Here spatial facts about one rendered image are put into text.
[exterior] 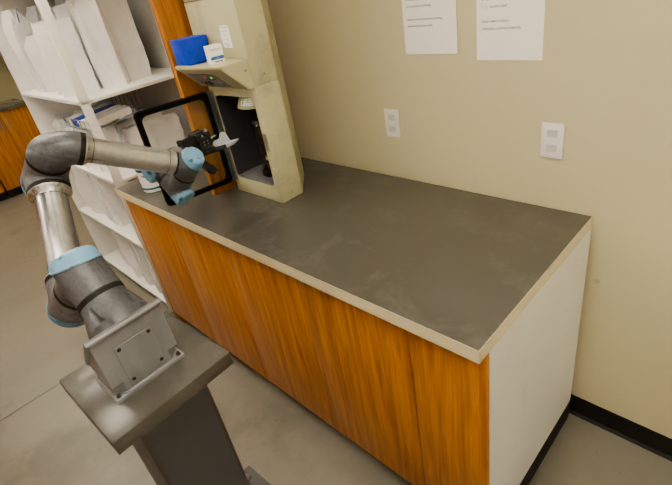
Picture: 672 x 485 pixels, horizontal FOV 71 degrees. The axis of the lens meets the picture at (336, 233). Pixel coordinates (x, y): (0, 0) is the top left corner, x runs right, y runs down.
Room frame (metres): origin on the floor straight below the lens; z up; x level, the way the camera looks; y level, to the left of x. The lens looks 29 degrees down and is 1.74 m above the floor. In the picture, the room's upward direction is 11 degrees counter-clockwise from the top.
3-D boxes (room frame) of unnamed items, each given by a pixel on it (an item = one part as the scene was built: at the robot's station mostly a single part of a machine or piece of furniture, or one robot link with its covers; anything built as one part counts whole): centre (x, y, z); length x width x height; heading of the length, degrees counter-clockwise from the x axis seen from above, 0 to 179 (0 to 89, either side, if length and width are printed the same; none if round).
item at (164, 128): (1.89, 0.54, 1.19); 0.30 x 0.01 x 0.40; 121
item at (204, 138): (1.70, 0.45, 1.25); 0.12 x 0.08 x 0.09; 131
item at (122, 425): (0.92, 0.55, 0.92); 0.32 x 0.32 x 0.04; 43
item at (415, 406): (1.77, 0.13, 0.45); 2.05 x 0.67 x 0.90; 41
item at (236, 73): (1.82, 0.34, 1.46); 0.32 x 0.11 x 0.10; 41
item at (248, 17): (1.94, 0.20, 1.33); 0.32 x 0.25 x 0.77; 41
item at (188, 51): (1.90, 0.40, 1.56); 0.10 x 0.10 x 0.09; 41
